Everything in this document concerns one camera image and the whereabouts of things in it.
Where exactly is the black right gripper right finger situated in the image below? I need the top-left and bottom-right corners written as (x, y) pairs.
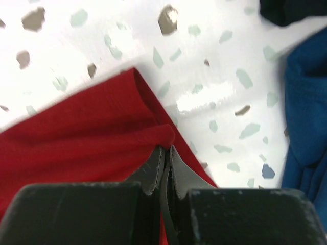
top-left (165, 147), bottom-right (326, 244)

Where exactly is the navy blue folded t-shirt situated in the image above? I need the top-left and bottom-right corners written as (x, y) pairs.
top-left (281, 27), bottom-right (327, 210)

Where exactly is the dark red t-shirt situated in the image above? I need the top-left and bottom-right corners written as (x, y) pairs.
top-left (1, 68), bottom-right (214, 244)

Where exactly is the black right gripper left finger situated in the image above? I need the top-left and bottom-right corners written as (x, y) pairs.
top-left (1, 147), bottom-right (165, 244)

